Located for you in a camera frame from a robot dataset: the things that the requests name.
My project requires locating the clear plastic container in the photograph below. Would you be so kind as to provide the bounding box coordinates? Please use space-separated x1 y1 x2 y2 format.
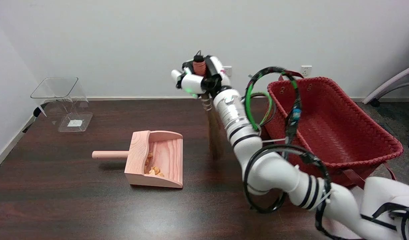
30 77 93 133

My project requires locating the red woven basket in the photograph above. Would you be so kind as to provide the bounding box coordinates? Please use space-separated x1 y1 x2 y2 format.
261 70 404 190

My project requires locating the wooden dustpan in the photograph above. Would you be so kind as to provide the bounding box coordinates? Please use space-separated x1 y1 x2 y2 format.
92 130 184 189

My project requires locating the white and black robot right hand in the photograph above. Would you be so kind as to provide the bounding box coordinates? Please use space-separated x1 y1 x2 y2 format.
171 55 232 99

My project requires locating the thin green cable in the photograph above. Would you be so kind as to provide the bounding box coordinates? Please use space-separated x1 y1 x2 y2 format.
251 92 275 127

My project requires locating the green and black cable loop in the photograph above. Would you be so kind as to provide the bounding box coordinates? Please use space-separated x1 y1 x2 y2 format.
245 66 302 141

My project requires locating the small straw hand broom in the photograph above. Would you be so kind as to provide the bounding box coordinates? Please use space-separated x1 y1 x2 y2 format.
192 50 226 161

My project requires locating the grey office chair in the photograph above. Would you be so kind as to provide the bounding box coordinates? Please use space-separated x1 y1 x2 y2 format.
362 63 409 151

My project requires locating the orange crumbs pile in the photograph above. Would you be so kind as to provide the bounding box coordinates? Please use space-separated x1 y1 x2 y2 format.
144 152 165 177

